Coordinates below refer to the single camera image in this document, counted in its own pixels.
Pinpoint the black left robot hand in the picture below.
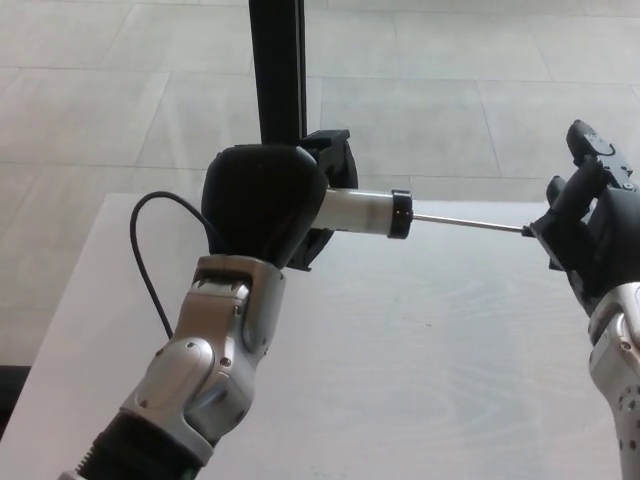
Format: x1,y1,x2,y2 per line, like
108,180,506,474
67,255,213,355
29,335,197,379
200,128,360,274

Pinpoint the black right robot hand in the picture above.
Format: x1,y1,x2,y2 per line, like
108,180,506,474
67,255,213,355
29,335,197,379
522,118,640,319

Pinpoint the white Franklin hand air pump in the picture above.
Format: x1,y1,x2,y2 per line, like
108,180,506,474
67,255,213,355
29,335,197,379
319,186,539,241

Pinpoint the black vertical metal post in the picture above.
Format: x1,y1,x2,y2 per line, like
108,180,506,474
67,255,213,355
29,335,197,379
247,0,309,147

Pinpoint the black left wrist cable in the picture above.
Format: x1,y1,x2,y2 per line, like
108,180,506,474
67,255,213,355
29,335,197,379
129,192,217,339

